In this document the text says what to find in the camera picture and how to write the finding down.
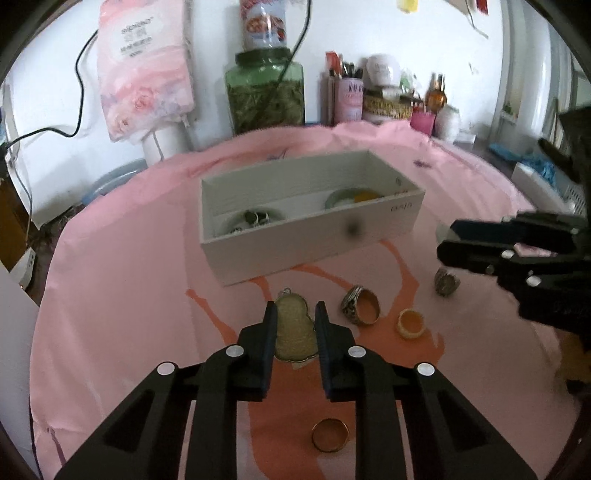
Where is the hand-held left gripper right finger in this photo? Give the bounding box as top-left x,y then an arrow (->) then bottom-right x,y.
314,300 -> 539,480

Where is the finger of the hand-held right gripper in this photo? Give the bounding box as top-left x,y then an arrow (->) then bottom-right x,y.
436,237 -> 591,296
448,212 -> 583,247

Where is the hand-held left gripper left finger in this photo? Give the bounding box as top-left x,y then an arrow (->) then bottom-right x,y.
54,301 -> 279,480

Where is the gourd-shaped jade pendant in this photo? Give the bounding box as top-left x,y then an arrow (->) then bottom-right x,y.
274,287 -> 320,365

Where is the dark ornate ring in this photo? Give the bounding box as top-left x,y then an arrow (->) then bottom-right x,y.
434,268 -> 461,297

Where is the wide silver ring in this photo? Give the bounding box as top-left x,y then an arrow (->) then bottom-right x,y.
341,286 -> 382,327

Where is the yellow resin ring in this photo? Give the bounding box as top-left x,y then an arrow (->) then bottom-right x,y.
396,308 -> 426,340

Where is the gold ring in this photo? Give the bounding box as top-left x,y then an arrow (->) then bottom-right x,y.
311,418 -> 350,453

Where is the white cardboard box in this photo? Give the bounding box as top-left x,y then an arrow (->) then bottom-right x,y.
199,148 -> 426,288

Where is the large green jade bangle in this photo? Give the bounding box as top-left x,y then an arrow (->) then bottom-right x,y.
226,209 -> 287,236

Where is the small green jade bangle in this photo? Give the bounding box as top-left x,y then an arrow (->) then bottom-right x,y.
324,187 -> 384,209

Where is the white basket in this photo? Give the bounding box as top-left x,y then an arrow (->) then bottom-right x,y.
510,161 -> 587,215

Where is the blue cloth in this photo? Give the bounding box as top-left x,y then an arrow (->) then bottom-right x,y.
489,143 -> 561,183

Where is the small pink cup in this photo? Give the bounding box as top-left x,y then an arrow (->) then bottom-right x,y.
410,108 -> 436,137

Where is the amber perfume bottle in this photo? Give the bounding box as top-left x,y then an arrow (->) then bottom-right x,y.
425,73 -> 448,112

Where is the pink printed cloth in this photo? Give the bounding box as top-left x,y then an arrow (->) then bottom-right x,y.
28,121 -> 583,480

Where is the pink pen holder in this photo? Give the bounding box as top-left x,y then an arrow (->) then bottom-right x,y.
321,76 -> 365,125

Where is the white cream jar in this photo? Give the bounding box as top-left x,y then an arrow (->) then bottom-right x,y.
362,54 -> 402,88

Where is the white paper roll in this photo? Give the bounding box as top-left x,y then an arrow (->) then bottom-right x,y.
142,122 -> 195,162

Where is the blue plastic basin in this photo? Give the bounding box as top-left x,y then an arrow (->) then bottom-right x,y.
83,158 -> 148,208

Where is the green glass jar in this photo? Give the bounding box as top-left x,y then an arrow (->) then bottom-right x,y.
225,50 -> 305,136

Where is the white board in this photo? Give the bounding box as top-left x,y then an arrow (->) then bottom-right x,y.
0,265 -> 40,444

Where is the small brown white cabinet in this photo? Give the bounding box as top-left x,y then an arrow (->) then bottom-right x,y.
0,175 -> 38,287

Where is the printed can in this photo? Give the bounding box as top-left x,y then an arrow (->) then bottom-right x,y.
239,0 -> 288,52

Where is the floral tissue pack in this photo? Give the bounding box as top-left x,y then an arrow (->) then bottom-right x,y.
97,0 -> 200,144

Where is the white string ball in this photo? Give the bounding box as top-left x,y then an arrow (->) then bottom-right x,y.
435,105 -> 461,141

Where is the black power cable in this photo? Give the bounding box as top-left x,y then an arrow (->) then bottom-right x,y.
0,30 -> 100,232

